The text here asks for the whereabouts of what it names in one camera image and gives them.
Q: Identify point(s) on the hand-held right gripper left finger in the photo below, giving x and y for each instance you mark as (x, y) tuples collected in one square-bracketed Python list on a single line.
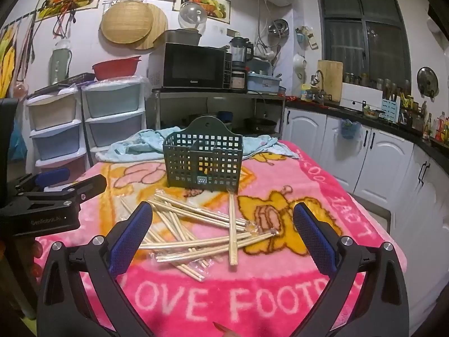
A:
[(131, 238)]

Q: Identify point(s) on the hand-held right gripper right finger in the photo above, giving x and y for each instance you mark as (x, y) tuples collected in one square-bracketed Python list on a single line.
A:
[(314, 238)]

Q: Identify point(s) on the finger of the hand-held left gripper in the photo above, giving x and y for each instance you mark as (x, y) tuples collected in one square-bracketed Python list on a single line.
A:
[(84, 187), (52, 176)]

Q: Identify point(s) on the bunch of wooden chopsticks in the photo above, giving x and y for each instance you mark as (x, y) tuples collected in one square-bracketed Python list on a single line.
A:
[(196, 242)]

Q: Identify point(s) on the green plastic utensil basket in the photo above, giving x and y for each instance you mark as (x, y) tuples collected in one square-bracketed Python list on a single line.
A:
[(203, 161)]

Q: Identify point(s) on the person's left hand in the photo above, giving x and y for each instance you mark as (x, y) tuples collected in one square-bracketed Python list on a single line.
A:
[(38, 258)]

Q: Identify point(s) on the person's right hand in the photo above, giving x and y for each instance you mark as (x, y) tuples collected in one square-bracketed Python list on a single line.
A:
[(229, 333)]

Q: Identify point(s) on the blue plastic bag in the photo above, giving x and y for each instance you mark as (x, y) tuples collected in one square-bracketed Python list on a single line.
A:
[(18, 142)]

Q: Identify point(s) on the plastic drawer storage unit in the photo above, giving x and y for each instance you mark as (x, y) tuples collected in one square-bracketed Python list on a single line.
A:
[(52, 116)]

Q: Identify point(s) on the pink printed blanket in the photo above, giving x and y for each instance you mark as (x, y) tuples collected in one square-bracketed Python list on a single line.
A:
[(266, 288)]

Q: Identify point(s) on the light blue towel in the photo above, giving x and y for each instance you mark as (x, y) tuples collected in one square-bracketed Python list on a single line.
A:
[(140, 144)]

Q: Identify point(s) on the drawer tower green top drawer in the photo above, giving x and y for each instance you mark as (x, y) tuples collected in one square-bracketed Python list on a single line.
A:
[(112, 101)]

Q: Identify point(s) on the white kitchen cabinets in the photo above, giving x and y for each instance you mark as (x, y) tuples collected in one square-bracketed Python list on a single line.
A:
[(379, 161)]

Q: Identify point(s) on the dark flat tray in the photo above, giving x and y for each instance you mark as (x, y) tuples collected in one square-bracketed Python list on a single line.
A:
[(75, 78)]

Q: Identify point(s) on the clear glass bottle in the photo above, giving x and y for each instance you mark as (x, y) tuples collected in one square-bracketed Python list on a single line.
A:
[(155, 108)]

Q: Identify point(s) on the green insulated jug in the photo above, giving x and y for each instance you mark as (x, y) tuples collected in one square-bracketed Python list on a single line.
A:
[(60, 65)]

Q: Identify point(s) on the blue hanging bag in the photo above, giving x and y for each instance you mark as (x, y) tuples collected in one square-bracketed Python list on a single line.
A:
[(348, 130)]

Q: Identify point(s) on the yellow hanging cloth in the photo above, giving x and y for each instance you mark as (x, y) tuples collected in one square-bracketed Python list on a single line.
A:
[(7, 63)]

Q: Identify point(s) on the red plastic basin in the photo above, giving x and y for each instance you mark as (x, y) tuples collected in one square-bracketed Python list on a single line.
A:
[(115, 68)]

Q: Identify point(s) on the black wok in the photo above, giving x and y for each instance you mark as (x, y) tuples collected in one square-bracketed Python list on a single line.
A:
[(261, 123)]

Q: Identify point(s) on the small bowl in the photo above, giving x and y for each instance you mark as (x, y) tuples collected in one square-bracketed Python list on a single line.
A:
[(370, 113)]

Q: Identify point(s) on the black kitchen counter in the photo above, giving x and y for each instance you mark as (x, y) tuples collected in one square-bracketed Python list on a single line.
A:
[(403, 128)]

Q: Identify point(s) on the yellow cup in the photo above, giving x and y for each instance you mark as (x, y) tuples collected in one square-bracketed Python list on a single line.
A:
[(307, 93)]

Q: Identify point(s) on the blue knife holder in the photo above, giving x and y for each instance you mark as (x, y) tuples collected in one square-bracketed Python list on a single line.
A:
[(390, 111)]

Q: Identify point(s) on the blue pot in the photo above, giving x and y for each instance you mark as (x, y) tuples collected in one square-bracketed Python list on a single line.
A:
[(225, 117)]

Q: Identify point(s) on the metal faucet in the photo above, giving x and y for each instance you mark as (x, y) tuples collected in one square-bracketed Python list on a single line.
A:
[(317, 79)]

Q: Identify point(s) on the wooden cutting board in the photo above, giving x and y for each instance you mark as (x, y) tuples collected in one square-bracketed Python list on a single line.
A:
[(330, 79)]

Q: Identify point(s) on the metal shelf rack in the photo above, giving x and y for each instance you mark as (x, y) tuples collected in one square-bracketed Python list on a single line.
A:
[(217, 96)]

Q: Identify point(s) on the black microwave oven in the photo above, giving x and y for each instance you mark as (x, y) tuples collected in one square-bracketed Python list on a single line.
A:
[(189, 65)]

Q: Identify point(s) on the blue dish rack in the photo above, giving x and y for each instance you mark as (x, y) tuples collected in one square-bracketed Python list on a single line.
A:
[(263, 84)]

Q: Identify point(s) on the row of condiment bottles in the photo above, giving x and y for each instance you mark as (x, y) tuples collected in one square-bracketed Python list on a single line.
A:
[(431, 123)]

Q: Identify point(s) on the row of glass jars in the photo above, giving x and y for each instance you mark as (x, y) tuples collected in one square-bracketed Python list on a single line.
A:
[(379, 83)]

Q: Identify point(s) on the round bamboo tray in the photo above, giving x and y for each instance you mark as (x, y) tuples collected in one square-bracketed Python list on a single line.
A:
[(126, 23)]

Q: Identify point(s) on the round wooden board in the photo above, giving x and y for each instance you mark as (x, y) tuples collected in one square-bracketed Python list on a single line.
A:
[(159, 31)]

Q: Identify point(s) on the white hanging bowl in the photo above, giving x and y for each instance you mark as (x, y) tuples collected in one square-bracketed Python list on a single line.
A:
[(299, 65)]

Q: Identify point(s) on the small beige appliance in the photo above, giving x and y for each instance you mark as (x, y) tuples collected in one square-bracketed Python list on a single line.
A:
[(237, 80)]

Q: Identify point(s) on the grey lidded container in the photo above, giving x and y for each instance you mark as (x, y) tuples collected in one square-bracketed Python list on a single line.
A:
[(182, 38)]

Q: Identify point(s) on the steel pan lid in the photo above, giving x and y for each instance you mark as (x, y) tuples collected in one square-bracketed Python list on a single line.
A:
[(427, 81)]

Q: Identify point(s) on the black blender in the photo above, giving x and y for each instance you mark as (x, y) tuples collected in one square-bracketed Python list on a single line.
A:
[(240, 52)]

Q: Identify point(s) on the clear glass dome lid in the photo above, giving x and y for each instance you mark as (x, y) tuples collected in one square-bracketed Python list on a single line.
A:
[(191, 15)]

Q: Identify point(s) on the dark framed window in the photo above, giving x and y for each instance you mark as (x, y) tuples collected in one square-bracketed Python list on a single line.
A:
[(361, 31)]

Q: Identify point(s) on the steel colander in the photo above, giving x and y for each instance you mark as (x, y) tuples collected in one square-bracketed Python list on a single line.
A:
[(279, 28)]

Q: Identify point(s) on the wall plant holder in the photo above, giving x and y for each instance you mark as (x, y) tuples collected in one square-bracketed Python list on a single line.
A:
[(308, 37)]

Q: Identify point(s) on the small fruit wall poster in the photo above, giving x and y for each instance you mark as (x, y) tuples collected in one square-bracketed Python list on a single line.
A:
[(210, 5)]

